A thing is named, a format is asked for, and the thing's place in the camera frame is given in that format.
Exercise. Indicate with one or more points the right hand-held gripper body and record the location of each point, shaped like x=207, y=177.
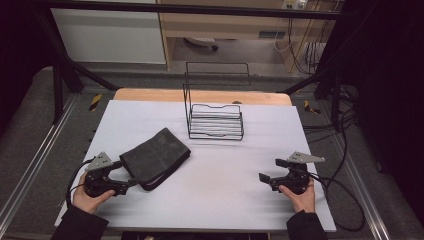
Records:
x=298, y=176

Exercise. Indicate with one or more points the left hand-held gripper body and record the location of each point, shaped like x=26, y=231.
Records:
x=96, y=186

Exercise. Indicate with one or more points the dark grey towel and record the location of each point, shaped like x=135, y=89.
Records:
x=155, y=160

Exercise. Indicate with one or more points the person's left hand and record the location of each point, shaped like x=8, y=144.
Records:
x=87, y=201

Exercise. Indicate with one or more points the person's right hand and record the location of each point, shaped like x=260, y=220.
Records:
x=301, y=200

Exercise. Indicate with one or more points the yellow black tape strip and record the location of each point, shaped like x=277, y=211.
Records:
x=95, y=102
x=311, y=107

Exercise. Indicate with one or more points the wooden table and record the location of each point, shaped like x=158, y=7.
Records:
x=150, y=95

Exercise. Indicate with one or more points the white cabinet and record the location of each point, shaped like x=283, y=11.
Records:
x=106, y=36

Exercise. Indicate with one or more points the white chair base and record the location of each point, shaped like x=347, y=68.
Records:
x=201, y=41

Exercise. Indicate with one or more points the white power strip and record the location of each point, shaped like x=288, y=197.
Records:
x=294, y=4

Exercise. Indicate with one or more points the aluminium rail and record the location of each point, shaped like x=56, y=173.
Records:
x=363, y=186
x=36, y=156

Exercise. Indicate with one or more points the black metal frame bar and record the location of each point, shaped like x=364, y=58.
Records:
x=200, y=9

